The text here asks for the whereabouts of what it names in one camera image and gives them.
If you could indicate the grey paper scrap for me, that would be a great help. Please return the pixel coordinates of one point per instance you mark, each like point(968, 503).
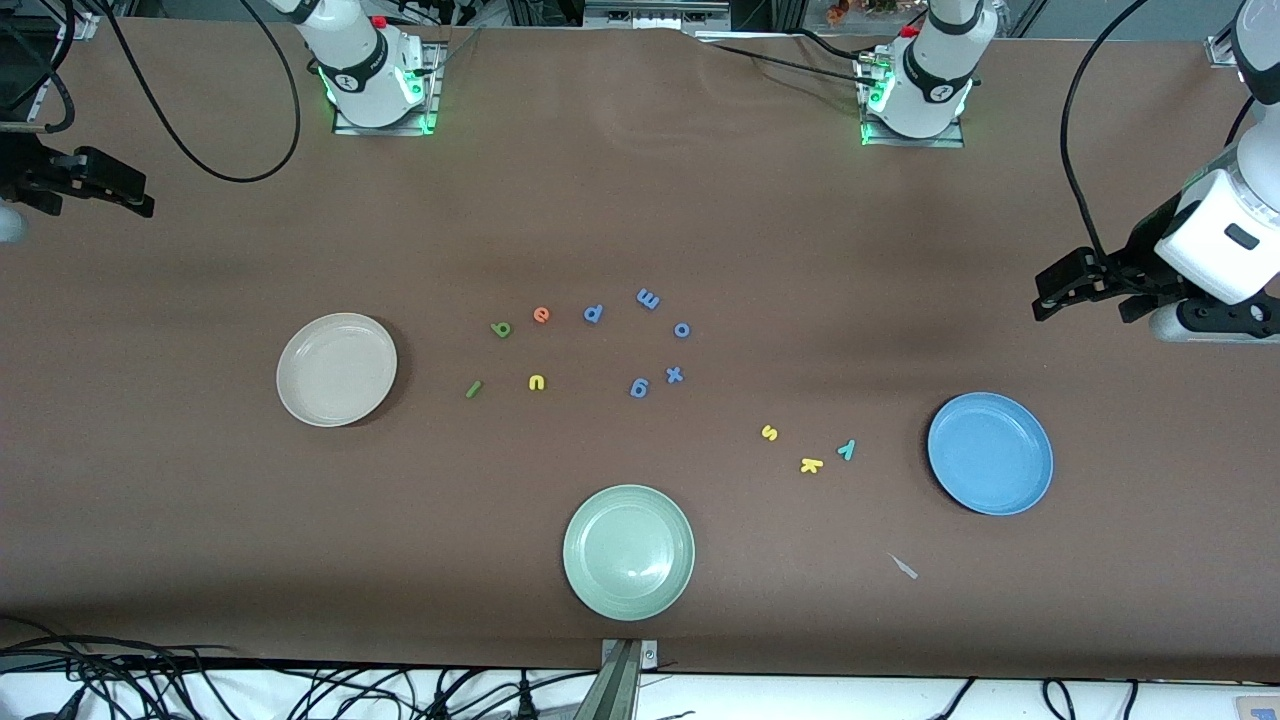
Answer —
point(905, 569)

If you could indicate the small orange object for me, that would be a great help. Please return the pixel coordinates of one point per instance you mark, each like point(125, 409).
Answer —
point(837, 10)

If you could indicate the brown table cover sheet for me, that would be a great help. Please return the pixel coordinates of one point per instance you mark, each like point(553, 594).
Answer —
point(640, 200)

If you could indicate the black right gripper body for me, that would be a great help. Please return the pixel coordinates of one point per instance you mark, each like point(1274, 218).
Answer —
point(22, 172)

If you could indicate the blue foam letter p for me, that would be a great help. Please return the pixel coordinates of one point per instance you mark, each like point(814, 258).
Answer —
point(593, 314)

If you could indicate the light wooden board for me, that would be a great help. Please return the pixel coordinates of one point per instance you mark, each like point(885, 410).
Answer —
point(1260, 708)

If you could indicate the blue foam letter g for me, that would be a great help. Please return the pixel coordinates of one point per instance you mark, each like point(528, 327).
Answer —
point(638, 388)

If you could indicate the beige round plate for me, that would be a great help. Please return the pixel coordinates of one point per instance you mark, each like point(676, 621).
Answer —
point(336, 370)

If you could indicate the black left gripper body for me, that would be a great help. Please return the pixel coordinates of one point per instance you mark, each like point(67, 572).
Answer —
point(1137, 258)

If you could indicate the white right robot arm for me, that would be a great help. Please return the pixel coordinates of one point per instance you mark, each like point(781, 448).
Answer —
point(360, 70)

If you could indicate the aluminium frame rail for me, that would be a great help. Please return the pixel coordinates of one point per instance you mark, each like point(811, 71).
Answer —
point(80, 25)

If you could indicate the grey power strip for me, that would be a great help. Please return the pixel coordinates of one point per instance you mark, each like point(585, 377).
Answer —
point(655, 14)

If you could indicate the silver corner bracket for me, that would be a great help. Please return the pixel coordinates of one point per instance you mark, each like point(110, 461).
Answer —
point(1222, 50)

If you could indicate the pale green round plate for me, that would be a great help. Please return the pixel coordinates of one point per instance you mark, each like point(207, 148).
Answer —
point(628, 552)

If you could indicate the blue foam letter m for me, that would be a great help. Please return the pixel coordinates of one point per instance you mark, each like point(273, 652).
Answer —
point(648, 299)

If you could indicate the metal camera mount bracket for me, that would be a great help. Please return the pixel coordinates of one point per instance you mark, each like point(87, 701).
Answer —
point(620, 690)

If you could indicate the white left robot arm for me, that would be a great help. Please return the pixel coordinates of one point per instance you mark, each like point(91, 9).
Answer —
point(935, 70)

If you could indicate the teal foam letter y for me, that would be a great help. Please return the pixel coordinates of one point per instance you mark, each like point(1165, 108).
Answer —
point(847, 450)

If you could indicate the blue round plate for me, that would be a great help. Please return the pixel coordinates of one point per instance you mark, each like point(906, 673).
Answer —
point(990, 454)

